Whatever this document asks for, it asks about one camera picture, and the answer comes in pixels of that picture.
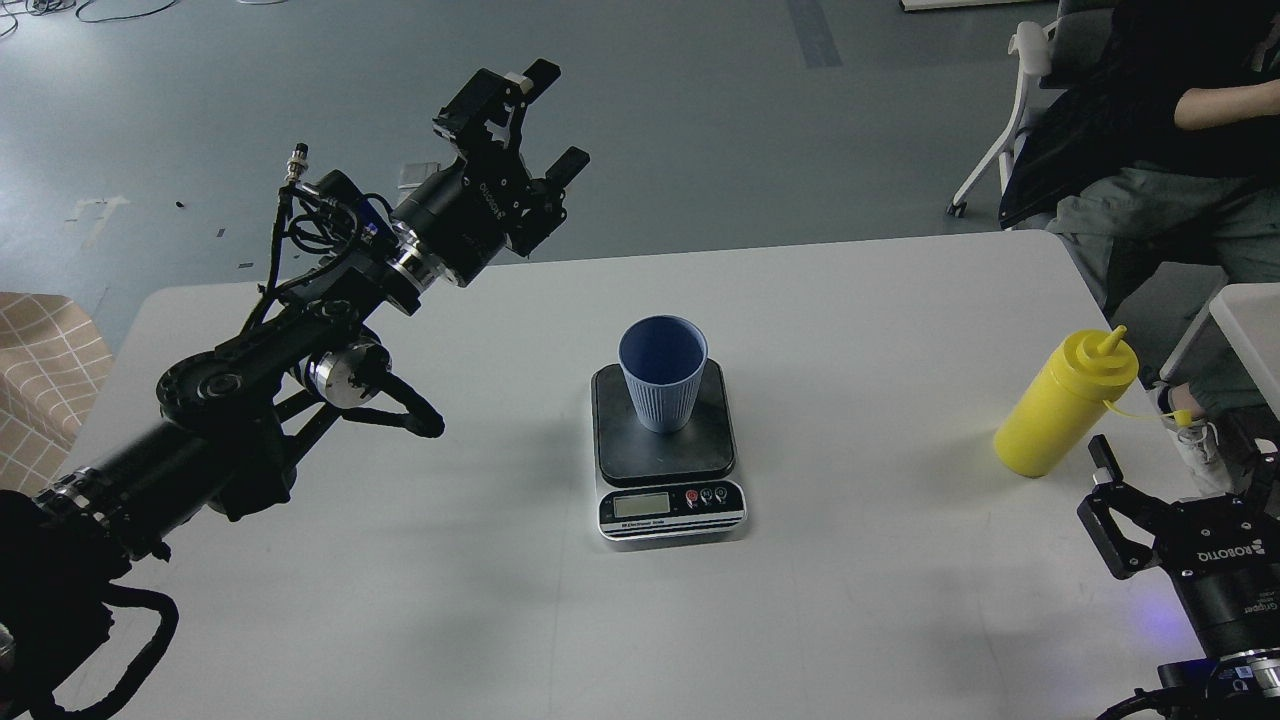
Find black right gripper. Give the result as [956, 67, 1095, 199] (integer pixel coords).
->
[1076, 434, 1279, 659]

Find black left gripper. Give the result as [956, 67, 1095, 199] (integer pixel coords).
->
[392, 58, 591, 290]

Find yellow squeeze bottle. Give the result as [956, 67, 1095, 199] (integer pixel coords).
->
[992, 325, 1139, 478]

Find blue ribbed plastic cup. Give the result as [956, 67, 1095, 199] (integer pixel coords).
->
[618, 315, 709, 434]

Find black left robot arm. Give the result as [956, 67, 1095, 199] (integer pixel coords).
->
[3, 59, 590, 719]

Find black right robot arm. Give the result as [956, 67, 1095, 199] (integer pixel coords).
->
[1076, 436, 1279, 719]

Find digital kitchen scale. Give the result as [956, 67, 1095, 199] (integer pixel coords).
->
[590, 360, 749, 548]

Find grey floor plate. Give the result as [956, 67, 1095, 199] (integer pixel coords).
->
[397, 161, 442, 191]

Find white side table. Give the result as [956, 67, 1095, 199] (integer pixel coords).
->
[1158, 282, 1279, 414]

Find seated person in dark clothes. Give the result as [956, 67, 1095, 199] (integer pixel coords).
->
[998, 0, 1280, 501]

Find white office chair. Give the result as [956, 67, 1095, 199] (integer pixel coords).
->
[945, 1, 1117, 218]

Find tan checkered cloth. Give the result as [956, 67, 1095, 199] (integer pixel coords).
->
[1, 292, 114, 495]

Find black floor cables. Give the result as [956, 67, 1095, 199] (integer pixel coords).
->
[0, 0, 180, 37]

